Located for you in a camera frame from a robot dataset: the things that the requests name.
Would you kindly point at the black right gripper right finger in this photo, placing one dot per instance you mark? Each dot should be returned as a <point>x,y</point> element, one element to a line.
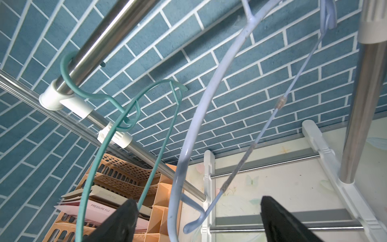
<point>281,226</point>

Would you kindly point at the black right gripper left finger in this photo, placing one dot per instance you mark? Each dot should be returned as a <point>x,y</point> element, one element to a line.
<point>119,227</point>

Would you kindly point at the light blue clothes hanger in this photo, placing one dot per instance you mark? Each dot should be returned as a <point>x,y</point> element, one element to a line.
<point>237,94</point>

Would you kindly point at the green clothes hanger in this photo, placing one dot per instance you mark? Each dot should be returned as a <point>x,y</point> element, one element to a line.
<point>126,121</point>

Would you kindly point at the pink pressure file folder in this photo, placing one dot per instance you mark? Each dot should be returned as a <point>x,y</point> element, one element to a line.
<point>96,212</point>

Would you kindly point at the orange plastic file organizer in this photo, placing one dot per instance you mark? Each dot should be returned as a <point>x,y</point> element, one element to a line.
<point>127,180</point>

